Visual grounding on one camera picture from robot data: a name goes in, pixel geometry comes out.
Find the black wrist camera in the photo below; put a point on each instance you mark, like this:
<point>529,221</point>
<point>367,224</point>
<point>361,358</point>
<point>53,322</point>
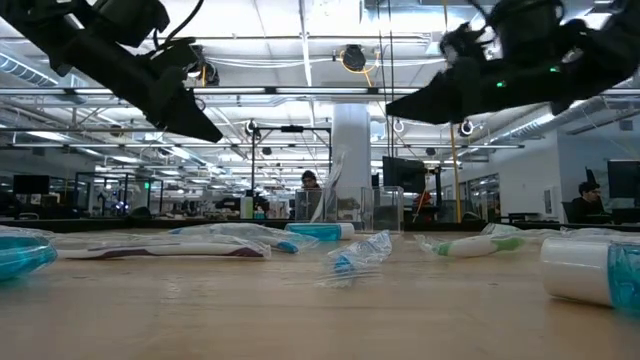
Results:
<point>175,54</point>
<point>462,47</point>

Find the black round hanging reel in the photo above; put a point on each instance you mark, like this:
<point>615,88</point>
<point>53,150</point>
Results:
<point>251,127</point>
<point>466,127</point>

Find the clear acrylic organizer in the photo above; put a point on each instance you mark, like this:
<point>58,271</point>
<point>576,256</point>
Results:
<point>385,210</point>

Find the black gantry frame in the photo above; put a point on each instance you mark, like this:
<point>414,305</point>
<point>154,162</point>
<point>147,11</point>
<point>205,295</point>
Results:
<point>292,128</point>

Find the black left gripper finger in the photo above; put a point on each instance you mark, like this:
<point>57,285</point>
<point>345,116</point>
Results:
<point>180,110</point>

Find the purple toothbrush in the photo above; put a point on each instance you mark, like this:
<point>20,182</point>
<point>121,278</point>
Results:
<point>165,249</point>

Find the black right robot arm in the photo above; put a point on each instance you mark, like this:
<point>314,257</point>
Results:
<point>620,40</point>

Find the black workstation frame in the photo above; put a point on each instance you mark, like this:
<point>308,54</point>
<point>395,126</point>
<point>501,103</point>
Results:
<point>100,173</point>

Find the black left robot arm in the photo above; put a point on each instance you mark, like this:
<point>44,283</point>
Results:
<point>35,20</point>

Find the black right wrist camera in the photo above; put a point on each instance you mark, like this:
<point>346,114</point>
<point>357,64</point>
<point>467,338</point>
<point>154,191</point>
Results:
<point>462,47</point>

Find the silver ventilation duct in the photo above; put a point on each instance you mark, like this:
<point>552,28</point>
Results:
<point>25,70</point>

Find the orange toothbrush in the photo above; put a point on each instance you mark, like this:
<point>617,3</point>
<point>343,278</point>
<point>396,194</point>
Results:
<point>590,232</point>

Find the horizontal light bar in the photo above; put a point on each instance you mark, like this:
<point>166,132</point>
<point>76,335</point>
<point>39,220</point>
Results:
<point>325,90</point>

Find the white building column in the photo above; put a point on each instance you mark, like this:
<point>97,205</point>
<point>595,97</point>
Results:
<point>352,140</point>

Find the person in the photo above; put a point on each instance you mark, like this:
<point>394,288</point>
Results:
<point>587,205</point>
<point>310,179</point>

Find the black monitor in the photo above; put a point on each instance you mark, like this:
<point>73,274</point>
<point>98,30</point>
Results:
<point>31,184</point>
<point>405,175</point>
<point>625,179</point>

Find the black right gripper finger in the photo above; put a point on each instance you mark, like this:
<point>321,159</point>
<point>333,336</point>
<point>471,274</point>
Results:
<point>445,102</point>

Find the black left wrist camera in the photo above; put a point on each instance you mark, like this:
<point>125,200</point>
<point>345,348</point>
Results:
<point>175,54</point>

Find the black aluminium table frame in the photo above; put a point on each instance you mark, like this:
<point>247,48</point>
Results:
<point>100,225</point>

